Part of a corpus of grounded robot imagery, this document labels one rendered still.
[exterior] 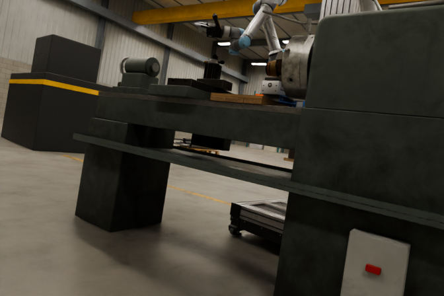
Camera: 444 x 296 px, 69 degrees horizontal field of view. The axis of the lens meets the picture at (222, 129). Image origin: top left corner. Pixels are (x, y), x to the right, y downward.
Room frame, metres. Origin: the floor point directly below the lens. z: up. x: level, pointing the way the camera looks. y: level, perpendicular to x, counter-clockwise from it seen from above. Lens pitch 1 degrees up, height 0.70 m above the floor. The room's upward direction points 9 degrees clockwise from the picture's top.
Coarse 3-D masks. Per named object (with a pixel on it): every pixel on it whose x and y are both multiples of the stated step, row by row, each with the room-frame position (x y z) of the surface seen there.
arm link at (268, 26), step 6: (258, 0) 2.35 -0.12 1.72; (258, 6) 2.33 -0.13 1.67; (270, 18) 2.38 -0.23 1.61; (264, 24) 2.39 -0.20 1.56; (270, 24) 2.38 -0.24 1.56; (264, 30) 2.41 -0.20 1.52; (270, 30) 2.39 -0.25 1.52; (270, 36) 2.40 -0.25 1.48; (276, 36) 2.41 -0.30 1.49; (270, 42) 2.41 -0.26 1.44; (276, 42) 2.41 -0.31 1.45; (270, 48) 2.43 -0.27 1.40; (276, 48) 2.42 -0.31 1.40; (270, 54) 2.44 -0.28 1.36; (276, 54) 2.41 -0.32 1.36; (270, 60) 2.47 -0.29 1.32
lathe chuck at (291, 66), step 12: (300, 36) 1.49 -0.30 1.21; (288, 48) 1.47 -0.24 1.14; (300, 48) 1.43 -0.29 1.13; (288, 60) 1.45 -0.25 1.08; (300, 60) 1.41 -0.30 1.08; (288, 72) 1.45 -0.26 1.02; (288, 84) 1.48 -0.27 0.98; (300, 84) 1.44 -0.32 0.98; (288, 96) 1.55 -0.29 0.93; (300, 96) 1.51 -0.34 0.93
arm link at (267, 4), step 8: (264, 0) 2.24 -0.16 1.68; (272, 0) 2.23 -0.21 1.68; (264, 8) 2.22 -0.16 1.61; (272, 8) 2.23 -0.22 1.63; (256, 16) 2.21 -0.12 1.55; (264, 16) 2.21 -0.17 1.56; (256, 24) 2.19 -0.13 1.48; (248, 32) 2.18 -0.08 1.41; (240, 40) 2.15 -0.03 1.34; (248, 40) 2.16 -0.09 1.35; (240, 48) 2.21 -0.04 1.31
